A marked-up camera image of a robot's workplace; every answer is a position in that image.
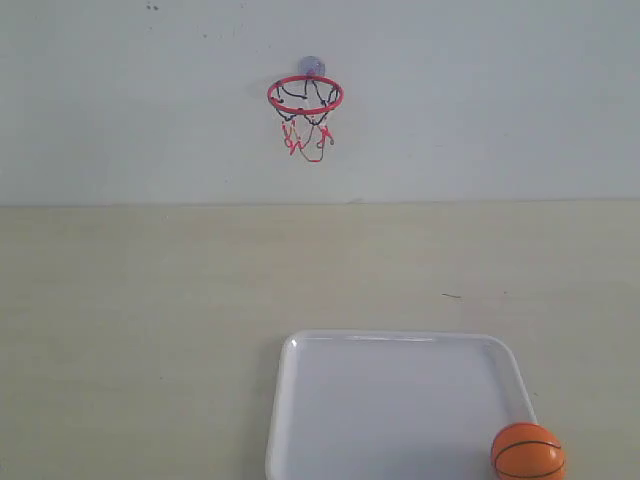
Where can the small orange basketball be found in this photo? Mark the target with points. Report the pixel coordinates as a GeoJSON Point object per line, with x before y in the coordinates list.
{"type": "Point", "coordinates": [527, 451]}

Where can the red mini basketball hoop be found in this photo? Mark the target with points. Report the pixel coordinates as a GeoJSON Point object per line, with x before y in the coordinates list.
{"type": "Point", "coordinates": [304, 105]}

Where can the white plastic tray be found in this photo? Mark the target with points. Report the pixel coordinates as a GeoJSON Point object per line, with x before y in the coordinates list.
{"type": "Point", "coordinates": [391, 405]}

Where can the clear suction cup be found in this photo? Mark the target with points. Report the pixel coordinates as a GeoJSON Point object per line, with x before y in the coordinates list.
{"type": "Point", "coordinates": [311, 66]}

